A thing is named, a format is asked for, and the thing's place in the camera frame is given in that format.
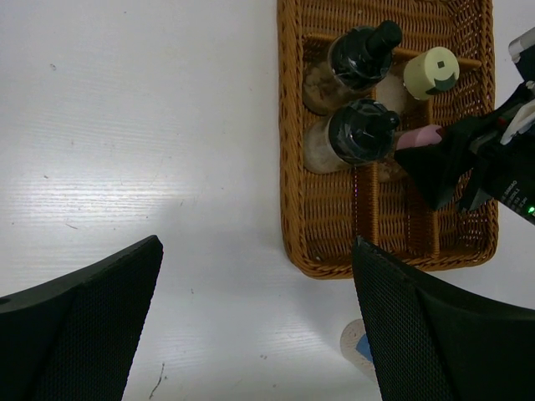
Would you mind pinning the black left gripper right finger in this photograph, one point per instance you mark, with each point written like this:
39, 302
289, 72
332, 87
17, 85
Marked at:
430, 340

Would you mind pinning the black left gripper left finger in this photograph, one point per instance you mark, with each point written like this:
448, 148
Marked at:
75, 337

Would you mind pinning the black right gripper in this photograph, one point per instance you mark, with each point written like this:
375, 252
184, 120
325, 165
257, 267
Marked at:
504, 173

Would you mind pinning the pink-capped spice bottle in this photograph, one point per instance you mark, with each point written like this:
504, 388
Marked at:
388, 169

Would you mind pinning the green-capped white spice bottle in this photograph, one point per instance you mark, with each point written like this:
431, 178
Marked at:
409, 84

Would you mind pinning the black-capped white spice bottle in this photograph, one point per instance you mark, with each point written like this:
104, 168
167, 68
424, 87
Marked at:
356, 134

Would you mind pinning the black-capped brown spice bottle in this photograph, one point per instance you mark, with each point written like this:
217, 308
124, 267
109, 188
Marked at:
350, 66

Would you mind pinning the silver-capped blue label shaker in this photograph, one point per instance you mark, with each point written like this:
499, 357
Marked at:
354, 346

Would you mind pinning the brown wicker cutlery tray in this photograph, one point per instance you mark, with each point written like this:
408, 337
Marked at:
323, 214

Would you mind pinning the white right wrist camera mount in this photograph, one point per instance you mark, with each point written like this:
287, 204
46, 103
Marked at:
521, 50

